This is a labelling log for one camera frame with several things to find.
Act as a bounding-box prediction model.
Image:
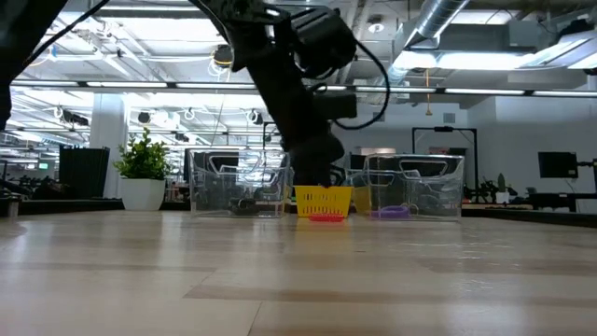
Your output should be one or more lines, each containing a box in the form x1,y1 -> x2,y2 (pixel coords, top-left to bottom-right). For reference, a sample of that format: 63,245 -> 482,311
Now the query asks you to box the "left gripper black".
242,7 -> 359,187

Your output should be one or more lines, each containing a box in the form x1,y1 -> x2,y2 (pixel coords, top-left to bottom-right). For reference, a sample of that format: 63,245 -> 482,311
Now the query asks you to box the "yellow plastic basket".
293,185 -> 374,219

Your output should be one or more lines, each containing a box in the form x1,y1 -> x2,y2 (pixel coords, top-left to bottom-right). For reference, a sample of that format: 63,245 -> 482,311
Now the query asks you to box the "clear plastic bin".
361,153 -> 466,222
188,147 -> 293,219

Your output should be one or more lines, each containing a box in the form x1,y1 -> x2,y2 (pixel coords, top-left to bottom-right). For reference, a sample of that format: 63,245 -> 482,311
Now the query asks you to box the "overhead light bar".
8,79 -> 597,98

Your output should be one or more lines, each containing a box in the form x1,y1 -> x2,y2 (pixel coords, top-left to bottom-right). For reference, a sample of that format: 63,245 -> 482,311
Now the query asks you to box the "ceiling light panel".
394,49 -> 528,72

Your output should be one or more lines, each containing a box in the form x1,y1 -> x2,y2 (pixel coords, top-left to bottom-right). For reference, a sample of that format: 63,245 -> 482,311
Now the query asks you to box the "distant robot workstation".
465,173 -> 520,205

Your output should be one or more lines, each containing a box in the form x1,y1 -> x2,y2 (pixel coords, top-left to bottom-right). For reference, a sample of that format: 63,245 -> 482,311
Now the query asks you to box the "green plant in white pot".
113,128 -> 172,212

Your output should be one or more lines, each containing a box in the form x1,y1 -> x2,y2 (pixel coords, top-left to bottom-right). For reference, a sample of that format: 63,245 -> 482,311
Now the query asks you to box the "black partition panel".
59,147 -> 111,200

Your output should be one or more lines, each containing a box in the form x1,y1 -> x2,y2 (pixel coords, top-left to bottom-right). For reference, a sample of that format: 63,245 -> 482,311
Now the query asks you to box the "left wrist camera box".
312,90 -> 359,121

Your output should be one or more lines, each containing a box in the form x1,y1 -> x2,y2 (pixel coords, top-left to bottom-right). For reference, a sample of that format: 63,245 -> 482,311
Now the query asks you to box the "black frame stand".
410,125 -> 479,190
261,119 -> 286,155

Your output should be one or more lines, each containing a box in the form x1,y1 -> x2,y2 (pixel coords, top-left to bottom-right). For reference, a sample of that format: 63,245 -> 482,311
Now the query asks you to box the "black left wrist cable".
326,36 -> 392,132

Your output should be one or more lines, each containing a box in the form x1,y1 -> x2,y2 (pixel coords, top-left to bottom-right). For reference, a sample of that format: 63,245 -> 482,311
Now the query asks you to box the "yellow hanging cord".
423,68 -> 433,117

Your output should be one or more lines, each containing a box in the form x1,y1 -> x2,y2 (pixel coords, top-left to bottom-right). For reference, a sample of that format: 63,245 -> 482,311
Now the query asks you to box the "black overhead camera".
212,44 -> 234,71

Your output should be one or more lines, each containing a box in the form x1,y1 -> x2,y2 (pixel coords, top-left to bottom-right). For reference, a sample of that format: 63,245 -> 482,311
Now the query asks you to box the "silver spiral air duct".
372,0 -> 470,88

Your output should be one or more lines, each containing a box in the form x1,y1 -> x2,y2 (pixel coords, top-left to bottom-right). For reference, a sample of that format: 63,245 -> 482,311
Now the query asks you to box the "black wall monitor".
537,151 -> 579,179

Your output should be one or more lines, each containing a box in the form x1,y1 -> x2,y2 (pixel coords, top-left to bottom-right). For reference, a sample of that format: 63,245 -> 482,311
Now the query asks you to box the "black aluminium table frame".
0,198 -> 597,230

